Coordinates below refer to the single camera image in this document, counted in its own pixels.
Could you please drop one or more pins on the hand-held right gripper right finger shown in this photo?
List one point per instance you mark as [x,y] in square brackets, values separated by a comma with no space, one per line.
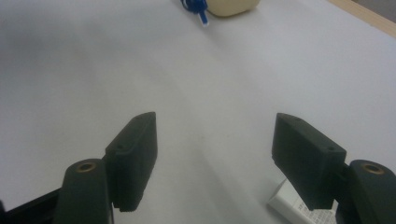
[305,158]

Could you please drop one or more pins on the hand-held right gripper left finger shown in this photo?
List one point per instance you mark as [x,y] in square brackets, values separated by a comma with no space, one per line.
[134,161]

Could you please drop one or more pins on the small white box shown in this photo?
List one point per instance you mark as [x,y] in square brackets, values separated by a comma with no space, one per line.
[288,202]

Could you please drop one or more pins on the cream square cup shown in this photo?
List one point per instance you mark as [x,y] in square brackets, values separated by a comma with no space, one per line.
[232,6]

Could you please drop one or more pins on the wooden table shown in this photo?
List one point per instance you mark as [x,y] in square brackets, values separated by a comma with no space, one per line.
[367,15]

